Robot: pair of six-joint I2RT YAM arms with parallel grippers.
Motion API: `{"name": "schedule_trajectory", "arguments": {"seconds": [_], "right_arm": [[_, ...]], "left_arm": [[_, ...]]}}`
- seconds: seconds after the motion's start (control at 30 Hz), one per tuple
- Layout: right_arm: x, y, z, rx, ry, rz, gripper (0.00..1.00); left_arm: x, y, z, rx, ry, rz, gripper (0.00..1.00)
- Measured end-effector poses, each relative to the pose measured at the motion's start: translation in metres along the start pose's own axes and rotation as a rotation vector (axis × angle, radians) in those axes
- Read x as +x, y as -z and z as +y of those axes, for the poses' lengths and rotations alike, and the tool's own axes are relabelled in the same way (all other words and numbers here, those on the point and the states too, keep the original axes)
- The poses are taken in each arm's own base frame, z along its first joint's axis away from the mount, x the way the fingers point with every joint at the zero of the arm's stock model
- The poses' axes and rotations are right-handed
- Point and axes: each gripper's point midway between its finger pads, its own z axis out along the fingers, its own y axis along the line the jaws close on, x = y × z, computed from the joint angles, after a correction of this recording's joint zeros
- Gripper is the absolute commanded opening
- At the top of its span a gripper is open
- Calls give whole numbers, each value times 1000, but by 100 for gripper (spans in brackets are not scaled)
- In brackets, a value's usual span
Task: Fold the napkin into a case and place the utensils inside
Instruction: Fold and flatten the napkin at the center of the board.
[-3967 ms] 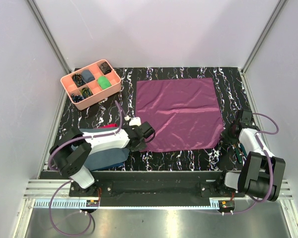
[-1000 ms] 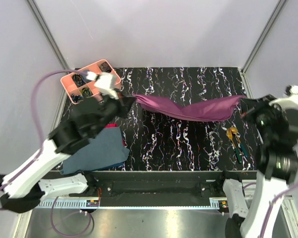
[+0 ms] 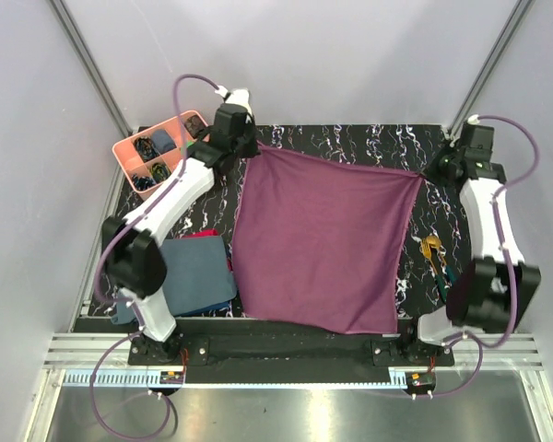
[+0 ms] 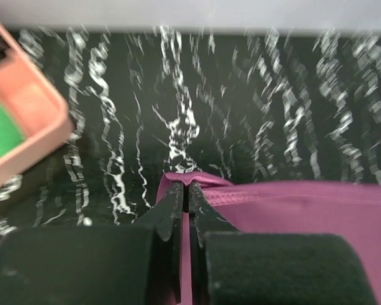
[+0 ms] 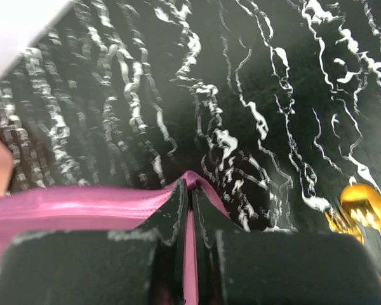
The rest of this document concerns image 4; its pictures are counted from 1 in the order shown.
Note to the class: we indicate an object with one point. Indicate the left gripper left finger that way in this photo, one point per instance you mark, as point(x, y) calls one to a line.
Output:
point(136, 263)

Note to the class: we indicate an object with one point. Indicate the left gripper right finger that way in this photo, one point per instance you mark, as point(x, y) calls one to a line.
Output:
point(232, 267)

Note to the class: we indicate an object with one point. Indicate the purple satin napkin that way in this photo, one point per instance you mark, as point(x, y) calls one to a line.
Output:
point(351, 211)

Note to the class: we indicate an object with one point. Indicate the pink divided organizer tray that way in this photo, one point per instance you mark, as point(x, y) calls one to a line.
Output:
point(37, 107)

